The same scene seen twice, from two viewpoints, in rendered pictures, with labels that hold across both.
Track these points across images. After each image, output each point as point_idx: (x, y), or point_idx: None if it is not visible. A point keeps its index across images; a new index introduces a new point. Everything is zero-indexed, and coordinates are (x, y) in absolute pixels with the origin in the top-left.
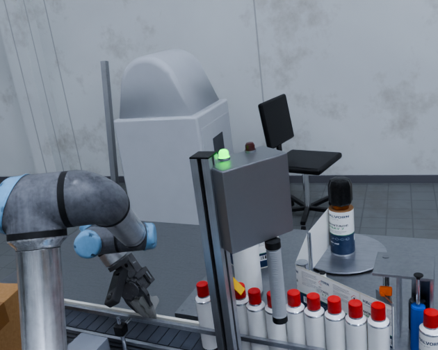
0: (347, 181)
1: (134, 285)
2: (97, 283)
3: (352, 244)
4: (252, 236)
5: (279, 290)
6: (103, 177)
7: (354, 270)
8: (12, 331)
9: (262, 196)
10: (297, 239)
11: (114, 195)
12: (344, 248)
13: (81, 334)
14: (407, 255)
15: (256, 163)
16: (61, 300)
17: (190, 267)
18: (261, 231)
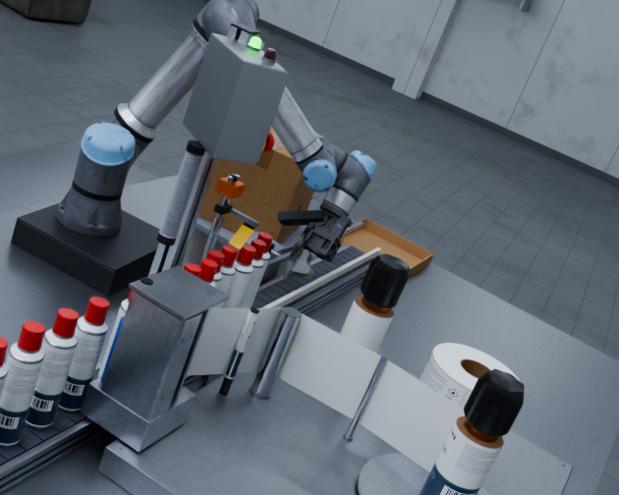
0: (493, 382)
1: (304, 229)
2: (425, 318)
3: (431, 494)
4: (195, 122)
5: (170, 197)
6: (237, 13)
7: (365, 485)
8: (262, 180)
9: (214, 88)
10: (504, 493)
11: (223, 27)
12: (423, 485)
13: (282, 246)
14: (202, 304)
15: (226, 48)
16: (171, 79)
17: None
18: (198, 125)
